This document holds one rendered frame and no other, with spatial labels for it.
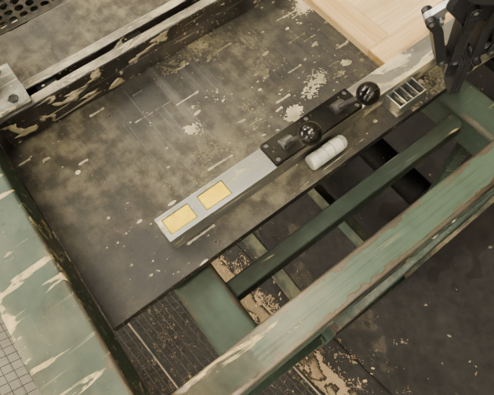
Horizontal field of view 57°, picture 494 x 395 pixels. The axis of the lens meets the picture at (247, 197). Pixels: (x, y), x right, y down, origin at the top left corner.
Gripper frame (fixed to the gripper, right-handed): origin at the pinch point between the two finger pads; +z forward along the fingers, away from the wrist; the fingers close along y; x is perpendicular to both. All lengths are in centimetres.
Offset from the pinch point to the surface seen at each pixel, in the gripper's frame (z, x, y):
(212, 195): 9.9, -7.6, -39.3
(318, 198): 168, 45, -22
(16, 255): -2, -16, -67
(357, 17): 20.5, 30.4, -7.3
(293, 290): 124, -7, -39
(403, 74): 18.0, 13.0, -2.3
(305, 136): 1.9, -4.4, -22.2
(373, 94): 4.1, 1.6, -10.9
